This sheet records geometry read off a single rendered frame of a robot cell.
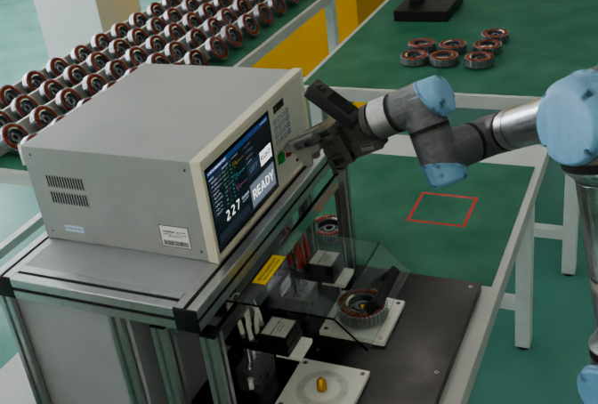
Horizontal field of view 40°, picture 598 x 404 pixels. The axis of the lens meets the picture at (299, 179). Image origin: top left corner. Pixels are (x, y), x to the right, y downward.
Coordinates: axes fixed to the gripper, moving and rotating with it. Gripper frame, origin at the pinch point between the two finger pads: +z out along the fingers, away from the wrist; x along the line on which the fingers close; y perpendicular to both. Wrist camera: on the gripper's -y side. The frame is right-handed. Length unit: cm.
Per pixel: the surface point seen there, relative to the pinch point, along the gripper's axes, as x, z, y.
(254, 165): -10.7, 1.3, -1.5
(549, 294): 127, 19, 125
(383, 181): 69, 25, 40
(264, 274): -23.4, 2.7, 15.1
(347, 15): 327, 138, 23
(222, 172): -22.4, -0.7, -5.7
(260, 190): -10.2, 3.7, 3.8
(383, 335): -1.5, 2.3, 46.5
